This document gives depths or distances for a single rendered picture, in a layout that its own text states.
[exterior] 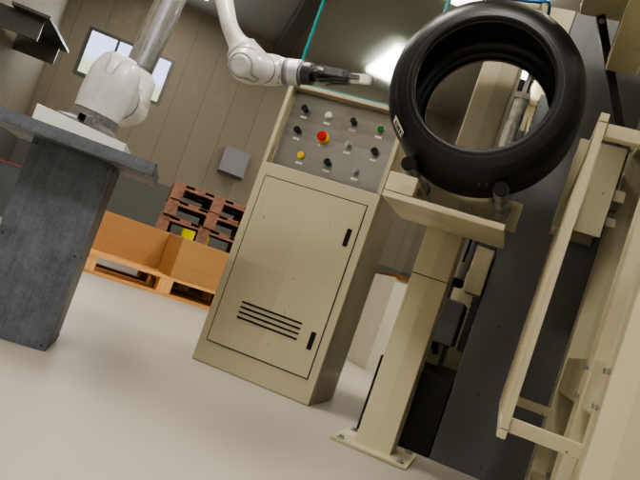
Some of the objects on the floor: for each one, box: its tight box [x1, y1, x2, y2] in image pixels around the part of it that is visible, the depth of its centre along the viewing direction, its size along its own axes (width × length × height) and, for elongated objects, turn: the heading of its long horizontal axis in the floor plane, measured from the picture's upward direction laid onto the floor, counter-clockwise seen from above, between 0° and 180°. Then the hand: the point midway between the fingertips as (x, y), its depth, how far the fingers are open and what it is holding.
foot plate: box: [330, 427, 417, 470], centre depth 230 cm, size 27×27×2 cm
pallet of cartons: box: [83, 210, 230, 310], centre depth 549 cm, size 131×90×47 cm
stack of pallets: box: [137, 181, 246, 292], centre depth 696 cm, size 134×96×95 cm
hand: (360, 79), depth 216 cm, fingers closed
